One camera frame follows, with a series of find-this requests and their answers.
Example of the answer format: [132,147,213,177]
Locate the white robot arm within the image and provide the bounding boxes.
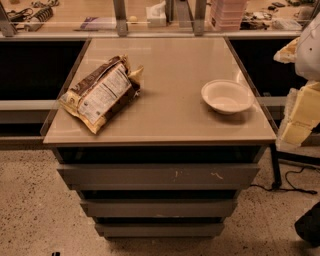
[273,13,320,148]

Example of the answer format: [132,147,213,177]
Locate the pink stacked plastic bins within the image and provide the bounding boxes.
[210,0,247,31]

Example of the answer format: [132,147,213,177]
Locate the grey middle drawer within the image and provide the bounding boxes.
[80,199,237,218]

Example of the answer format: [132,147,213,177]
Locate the white tissue box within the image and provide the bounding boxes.
[146,1,167,27]

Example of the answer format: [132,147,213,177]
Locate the brown yellow snack bag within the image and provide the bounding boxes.
[59,55,144,134]

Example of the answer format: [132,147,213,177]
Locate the grey top drawer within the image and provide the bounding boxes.
[57,164,259,191]

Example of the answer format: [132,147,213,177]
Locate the grey bottom drawer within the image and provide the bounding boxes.
[95,223,224,238]

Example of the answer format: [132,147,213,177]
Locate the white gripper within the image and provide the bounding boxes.
[273,37,320,146]

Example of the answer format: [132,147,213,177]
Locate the grey drawer cabinet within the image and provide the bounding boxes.
[44,38,275,225]

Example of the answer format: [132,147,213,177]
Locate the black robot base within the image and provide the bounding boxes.
[294,202,320,246]

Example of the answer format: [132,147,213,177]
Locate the white paper bowl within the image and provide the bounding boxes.
[201,80,255,115]

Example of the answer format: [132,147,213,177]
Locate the black floor cable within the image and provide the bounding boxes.
[250,166,318,196]

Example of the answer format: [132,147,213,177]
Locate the coiled black spring tool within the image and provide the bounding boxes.
[24,6,53,32]

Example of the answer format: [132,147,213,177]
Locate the grey drawer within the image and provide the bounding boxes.
[95,223,224,238]
[80,199,237,218]
[57,164,259,191]

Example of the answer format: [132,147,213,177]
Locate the purple booklet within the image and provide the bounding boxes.
[75,17,117,31]

